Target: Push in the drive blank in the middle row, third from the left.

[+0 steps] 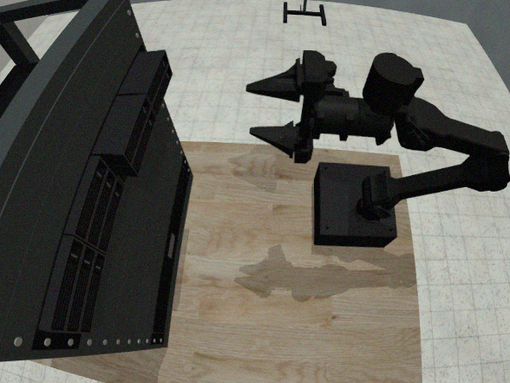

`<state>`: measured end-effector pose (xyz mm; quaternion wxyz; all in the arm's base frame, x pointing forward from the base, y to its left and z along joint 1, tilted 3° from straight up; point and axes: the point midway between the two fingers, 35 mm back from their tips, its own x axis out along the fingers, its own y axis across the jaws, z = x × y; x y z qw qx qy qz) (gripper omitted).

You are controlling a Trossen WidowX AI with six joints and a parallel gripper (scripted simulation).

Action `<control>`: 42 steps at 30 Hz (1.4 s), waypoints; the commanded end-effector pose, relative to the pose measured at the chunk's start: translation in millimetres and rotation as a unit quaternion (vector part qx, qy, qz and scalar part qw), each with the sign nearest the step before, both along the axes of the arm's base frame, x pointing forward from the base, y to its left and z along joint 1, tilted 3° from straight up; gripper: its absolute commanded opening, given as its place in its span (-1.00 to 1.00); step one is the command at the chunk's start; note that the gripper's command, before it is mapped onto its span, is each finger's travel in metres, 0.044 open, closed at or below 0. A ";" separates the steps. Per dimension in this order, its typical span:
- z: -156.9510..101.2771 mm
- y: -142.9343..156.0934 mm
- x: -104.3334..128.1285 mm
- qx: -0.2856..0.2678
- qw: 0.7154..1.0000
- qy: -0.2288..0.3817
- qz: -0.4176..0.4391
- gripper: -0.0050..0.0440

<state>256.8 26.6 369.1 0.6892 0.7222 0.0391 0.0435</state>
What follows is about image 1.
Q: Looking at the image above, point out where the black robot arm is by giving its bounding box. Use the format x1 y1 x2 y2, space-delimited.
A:
354 53 510 224

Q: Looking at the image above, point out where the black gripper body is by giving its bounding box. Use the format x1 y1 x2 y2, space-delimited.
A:
293 50 360 164

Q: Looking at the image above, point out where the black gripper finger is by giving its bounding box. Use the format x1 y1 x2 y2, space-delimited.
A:
245 58 301 102
250 121 294 159

